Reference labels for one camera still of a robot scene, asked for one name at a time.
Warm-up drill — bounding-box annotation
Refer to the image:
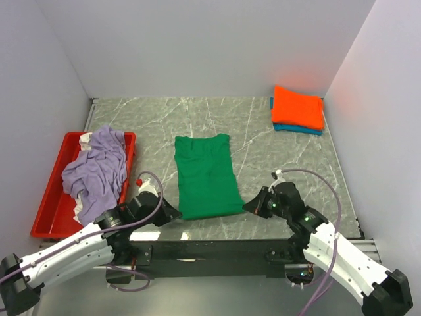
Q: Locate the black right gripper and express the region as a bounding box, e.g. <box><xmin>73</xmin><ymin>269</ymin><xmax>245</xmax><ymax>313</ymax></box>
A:
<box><xmin>243</xmin><ymin>186</ymin><xmax>290</xmax><ymax>219</ymax></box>

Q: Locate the green t-shirt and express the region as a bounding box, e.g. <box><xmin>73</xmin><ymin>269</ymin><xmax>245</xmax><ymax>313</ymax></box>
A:
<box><xmin>174</xmin><ymin>134</ymin><xmax>244</xmax><ymax>220</ymax></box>

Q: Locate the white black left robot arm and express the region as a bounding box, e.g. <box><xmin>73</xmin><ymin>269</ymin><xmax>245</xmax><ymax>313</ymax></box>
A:
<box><xmin>1</xmin><ymin>191</ymin><xmax>182</xmax><ymax>315</ymax></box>

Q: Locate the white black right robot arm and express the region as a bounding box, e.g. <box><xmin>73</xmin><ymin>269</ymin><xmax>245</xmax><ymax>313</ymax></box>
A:
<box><xmin>243</xmin><ymin>182</ymin><xmax>413</xmax><ymax>315</ymax></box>

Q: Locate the black base beam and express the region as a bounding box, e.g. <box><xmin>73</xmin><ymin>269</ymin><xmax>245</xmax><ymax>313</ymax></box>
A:
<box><xmin>117</xmin><ymin>239</ymin><xmax>312</xmax><ymax>278</ymax></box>

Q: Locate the lavender t-shirt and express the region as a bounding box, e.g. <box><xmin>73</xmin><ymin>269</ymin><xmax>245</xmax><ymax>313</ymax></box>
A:
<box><xmin>61</xmin><ymin>125</ymin><xmax>128</xmax><ymax>226</ymax></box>

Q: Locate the folded teal t-shirt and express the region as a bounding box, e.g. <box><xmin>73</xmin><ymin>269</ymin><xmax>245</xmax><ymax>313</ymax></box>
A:
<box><xmin>269</xmin><ymin>97</ymin><xmax>323</xmax><ymax>136</ymax></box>

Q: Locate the folded orange t-shirt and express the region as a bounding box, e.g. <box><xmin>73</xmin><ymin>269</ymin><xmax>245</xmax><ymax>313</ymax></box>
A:
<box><xmin>271</xmin><ymin>86</ymin><xmax>324</xmax><ymax>131</ymax></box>

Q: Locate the white pink garment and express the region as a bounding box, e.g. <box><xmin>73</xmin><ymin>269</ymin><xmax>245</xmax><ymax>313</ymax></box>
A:
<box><xmin>73</xmin><ymin>132</ymin><xmax>92</xmax><ymax>224</ymax></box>

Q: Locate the red plastic tray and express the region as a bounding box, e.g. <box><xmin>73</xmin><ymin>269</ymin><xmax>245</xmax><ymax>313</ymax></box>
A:
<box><xmin>30</xmin><ymin>132</ymin><xmax>137</xmax><ymax>238</ymax></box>

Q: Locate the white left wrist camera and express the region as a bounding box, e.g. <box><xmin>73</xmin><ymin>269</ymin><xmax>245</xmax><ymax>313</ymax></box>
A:
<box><xmin>136</xmin><ymin>177</ymin><xmax>159</xmax><ymax>196</ymax></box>

